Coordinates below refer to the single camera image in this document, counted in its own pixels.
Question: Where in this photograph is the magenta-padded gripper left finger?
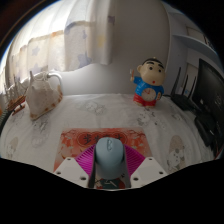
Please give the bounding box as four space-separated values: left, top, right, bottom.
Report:
53 143 98 189

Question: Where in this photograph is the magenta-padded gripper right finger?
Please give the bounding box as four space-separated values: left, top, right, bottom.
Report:
123 144 169 189

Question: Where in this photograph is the light blue computer mouse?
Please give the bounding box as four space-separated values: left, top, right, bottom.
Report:
94 136 127 180

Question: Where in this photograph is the red printed mouse pad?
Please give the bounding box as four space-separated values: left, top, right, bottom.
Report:
53 126 153 190

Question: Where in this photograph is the white printed tablecloth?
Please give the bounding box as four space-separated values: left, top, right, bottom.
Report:
0 93 218 191

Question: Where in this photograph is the cartoon boy figurine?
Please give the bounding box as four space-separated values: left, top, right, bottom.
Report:
129 57 167 108

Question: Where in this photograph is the large white conch shell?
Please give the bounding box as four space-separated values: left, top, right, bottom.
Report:
25 70 64 121

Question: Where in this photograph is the black router with antennas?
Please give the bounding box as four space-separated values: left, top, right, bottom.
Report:
170 66 201 113

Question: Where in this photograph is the black monitor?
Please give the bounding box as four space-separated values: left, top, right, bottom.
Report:
191 58 224 158

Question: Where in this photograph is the white star-print curtain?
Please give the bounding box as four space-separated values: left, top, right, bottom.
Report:
0 0 116 88

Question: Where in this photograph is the white wall shelf unit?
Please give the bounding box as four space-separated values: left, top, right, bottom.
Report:
166 9 224 68

